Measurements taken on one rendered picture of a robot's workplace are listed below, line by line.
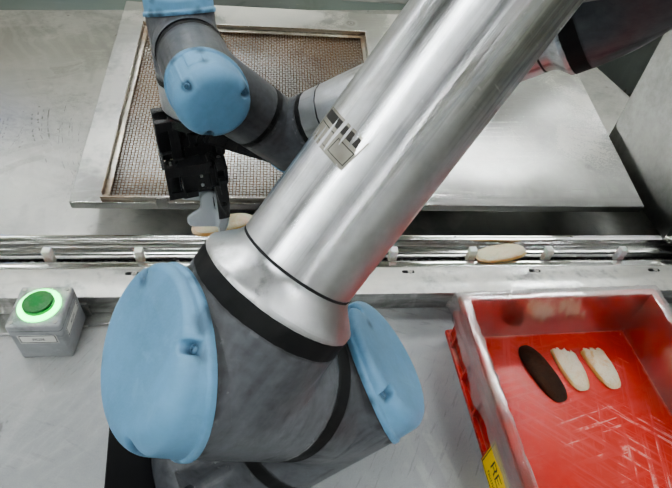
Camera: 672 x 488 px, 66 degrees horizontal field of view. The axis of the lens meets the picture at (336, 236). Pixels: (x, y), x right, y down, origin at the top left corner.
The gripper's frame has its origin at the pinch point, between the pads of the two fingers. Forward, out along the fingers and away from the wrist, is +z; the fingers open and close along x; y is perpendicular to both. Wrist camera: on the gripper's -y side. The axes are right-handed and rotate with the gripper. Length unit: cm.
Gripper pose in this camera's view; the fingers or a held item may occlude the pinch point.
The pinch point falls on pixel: (221, 218)
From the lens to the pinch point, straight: 83.1
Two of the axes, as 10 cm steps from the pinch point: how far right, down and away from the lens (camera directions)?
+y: -9.2, 2.2, -3.1
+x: 3.8, 6.8, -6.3
